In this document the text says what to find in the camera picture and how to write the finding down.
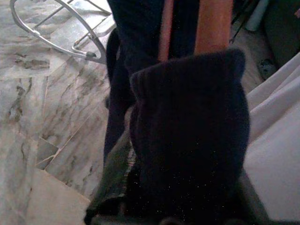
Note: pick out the white t-shirt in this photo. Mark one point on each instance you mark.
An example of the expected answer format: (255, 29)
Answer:
(274, 140)

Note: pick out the black metal drying rack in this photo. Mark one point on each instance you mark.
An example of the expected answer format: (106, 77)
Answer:
(255, 16)

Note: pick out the navy blue shirt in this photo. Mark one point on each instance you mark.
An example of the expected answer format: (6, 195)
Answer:
(187, 131)

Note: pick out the dark green sofa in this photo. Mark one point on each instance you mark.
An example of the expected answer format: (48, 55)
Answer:
(283, 30)

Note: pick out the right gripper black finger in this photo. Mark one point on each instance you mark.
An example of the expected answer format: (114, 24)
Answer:
(110, 182)

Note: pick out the pink plastic hanger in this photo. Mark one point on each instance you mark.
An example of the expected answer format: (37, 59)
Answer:
(212, 25)
(165, 30)

